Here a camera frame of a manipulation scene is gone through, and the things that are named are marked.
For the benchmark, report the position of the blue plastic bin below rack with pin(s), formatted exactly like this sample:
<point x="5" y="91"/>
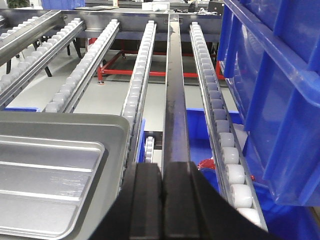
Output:
<point x="287" y="222"/>

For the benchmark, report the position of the large grey metal tray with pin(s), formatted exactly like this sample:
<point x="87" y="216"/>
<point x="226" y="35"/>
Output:
<point x="110" y="130"/>

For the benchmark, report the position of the white roller track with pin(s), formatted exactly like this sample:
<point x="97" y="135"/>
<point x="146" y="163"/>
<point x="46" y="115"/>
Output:
<point x="70" y="93"/>
<point x="18" y="27"/>
<point x="233" y="175"/>
<point x="134" y="102"/>
<point x="13" y="83"/>

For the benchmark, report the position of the blue plastic crate on rack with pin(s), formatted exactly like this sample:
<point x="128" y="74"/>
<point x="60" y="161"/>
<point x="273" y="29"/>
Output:
<point x="269" y="53"/>

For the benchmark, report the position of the red object in bin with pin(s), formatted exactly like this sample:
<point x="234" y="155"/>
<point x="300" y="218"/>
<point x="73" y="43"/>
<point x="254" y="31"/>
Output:
<point x="207" y="163"/>

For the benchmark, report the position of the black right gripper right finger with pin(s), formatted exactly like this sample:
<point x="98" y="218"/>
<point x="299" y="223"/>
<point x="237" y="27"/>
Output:
<point x="193" y="210"/>

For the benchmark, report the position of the metal rack frame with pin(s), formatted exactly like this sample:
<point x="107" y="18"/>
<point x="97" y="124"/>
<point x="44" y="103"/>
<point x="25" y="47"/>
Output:
<point x="132" y="25"/>

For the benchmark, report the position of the small silver ribbed tray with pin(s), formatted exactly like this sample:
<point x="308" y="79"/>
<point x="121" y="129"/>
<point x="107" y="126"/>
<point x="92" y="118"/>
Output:
<point x="44" y="183"/>

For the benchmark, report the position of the red metal floor frame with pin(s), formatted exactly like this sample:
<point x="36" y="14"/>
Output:
<point x="120" y="61"/>

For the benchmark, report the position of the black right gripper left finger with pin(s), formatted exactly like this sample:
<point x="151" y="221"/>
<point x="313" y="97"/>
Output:
<point x="136" y="214"/>

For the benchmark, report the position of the dark metal divider rail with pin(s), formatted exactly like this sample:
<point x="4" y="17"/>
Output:
<point x="175" y="138"/>

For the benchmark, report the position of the white roller track far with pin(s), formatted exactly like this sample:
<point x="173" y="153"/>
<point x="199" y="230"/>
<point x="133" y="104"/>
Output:
<point x="18" y="27"/>

